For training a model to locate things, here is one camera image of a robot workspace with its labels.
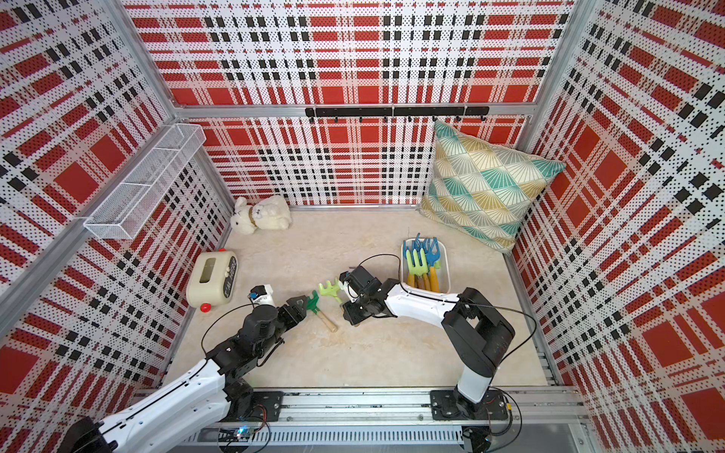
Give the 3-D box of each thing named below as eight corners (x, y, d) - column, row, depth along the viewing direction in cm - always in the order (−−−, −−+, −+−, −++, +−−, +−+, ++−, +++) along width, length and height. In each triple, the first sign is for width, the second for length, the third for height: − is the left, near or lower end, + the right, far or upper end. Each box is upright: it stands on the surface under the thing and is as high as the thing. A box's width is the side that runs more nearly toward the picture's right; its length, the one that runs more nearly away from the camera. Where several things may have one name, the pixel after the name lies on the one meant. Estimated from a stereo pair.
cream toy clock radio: (197, 318, 91) (182, 307, 84) (200, 266, 104) (188, 252, 97) (240, 305, 94) (229, 293, 87) (237, 256, 107) (228, 241, 100)
